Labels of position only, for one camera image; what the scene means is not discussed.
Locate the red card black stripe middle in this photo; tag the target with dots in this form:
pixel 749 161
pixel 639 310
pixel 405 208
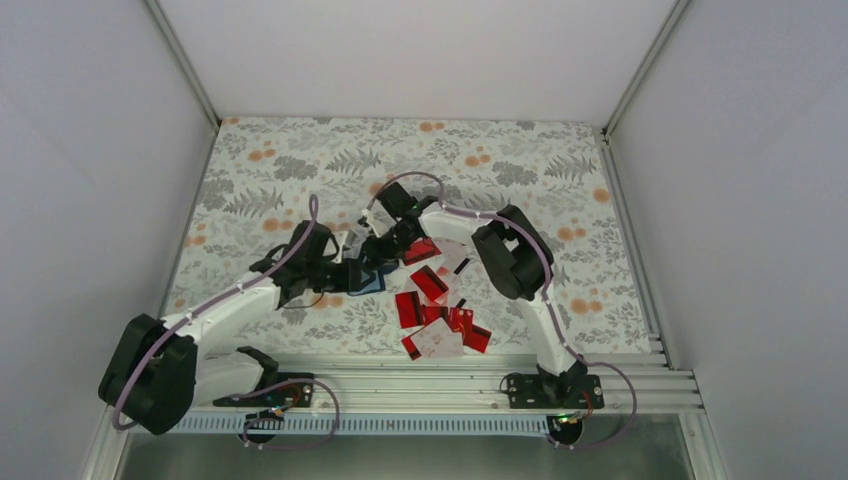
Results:
pixel 430 284

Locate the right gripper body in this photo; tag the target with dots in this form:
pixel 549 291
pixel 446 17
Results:
pixel 392 250

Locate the red card black stripe left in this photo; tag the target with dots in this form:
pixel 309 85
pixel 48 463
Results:
pixel 409 309

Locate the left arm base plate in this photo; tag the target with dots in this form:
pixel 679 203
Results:
pixel 289 390

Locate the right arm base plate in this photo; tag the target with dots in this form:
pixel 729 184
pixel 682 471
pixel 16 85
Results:
pixel 534 391

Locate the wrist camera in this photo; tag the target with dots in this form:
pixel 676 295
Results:
pixel 396 201
pixel 319 243

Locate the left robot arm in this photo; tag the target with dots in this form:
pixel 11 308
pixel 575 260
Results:
pixel 162 367

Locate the red card black stripe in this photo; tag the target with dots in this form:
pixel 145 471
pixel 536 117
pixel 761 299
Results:
pixel 430 284
pixel 419 251
pixel 409 309

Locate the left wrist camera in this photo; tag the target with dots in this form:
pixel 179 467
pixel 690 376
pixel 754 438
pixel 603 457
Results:
pixel 319 243

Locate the white card black stripe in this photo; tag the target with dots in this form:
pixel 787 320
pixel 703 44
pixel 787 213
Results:
pixel 454 257

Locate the aluminium rail frame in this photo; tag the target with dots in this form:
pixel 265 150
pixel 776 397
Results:
pixel 471 384

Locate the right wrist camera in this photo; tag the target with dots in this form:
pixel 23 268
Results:
pixel 396 201

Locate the red card gold ribbon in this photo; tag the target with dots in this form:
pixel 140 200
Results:
pixel 473 336

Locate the blue card holder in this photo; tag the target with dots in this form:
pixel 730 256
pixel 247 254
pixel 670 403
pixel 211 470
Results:
pixel 370 281

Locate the red card black stripe top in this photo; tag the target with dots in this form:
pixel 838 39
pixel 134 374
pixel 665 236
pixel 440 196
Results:
pixel 419 251

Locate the white floral card front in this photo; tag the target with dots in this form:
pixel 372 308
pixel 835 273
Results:
pixel 438 340

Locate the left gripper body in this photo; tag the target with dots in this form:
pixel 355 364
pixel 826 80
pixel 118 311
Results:
pixel 326 281

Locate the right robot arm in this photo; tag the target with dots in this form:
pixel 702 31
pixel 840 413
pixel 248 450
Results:
pixel 518 262

